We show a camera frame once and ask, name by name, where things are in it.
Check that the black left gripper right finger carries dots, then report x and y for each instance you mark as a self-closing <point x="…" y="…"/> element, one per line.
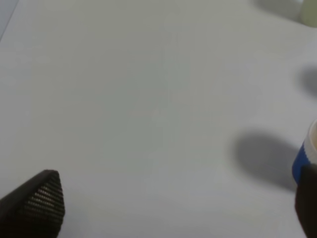
<point x="306" y="200"/>

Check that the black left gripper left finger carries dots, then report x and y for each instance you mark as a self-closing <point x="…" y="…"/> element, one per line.
<point x="35" y="209"/>

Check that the blue sleeved cup clear lid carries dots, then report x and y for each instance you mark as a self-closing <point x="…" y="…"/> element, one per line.
<point x="307" y="154"/>

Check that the pale yellow plastic cup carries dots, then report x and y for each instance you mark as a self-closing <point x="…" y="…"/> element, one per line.
<point x="308" y="13"/>

